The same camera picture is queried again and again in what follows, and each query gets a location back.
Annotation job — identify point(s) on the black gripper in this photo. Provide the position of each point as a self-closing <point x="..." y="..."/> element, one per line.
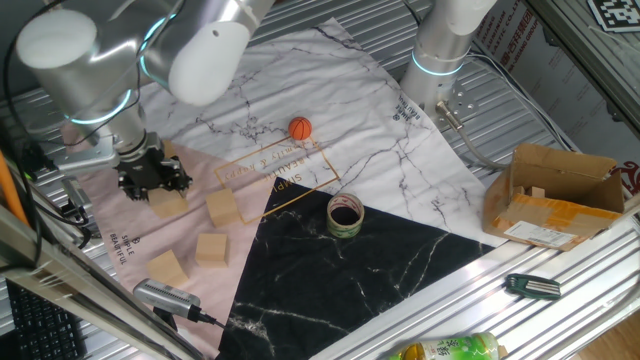
<point x="145" y="167"/>

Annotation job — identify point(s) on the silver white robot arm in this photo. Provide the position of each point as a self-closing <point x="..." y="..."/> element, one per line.
<point x="75" y="75"/>

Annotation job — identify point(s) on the orange pole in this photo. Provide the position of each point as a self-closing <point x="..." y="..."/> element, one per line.
<point x="10" y="190"/>

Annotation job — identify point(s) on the small orange basketball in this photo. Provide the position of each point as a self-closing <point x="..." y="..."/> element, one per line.
<point x="300" y="128"/>

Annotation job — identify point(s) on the black keyboard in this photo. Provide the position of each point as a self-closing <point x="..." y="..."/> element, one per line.
<point x="42" y="327"/>

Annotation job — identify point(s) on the roll of clear tape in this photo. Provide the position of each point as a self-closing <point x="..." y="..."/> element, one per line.
<point x="334" y="227"/>

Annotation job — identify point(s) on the marble pink black cloth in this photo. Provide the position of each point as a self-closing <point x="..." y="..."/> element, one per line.
<point x="350" y="100"/>

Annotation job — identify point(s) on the green tea bottle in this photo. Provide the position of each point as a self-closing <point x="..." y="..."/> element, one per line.
<point x="450" y="348"/>

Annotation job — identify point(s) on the small wooden block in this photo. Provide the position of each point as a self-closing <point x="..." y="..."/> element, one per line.
<point x="536" y="192"/>
<point x="518" y="191"/>

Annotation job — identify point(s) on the green hex key set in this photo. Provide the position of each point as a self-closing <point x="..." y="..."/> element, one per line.
<point x="530" y="286"/>

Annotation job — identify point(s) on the open cardboard box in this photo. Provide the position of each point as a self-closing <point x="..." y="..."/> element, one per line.
<point x="560" y="215"/>

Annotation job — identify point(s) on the cardboard sheet with red print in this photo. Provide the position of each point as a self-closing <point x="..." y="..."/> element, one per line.
<point x="550" y="75"/>

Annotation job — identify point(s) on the black white marker board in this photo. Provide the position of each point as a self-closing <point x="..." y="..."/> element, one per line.
<point x="615" y="14"/>

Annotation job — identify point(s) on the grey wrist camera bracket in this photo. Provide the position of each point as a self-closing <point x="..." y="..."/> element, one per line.
<point x="85" y="160"/>

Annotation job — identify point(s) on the silver depth camera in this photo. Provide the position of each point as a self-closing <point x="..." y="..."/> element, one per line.
<point x="165" y="296"/>

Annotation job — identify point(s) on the aluminium frame beam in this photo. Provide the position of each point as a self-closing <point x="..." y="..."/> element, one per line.
<point x="75" y="287"/>
<point x="590" y="65"/>

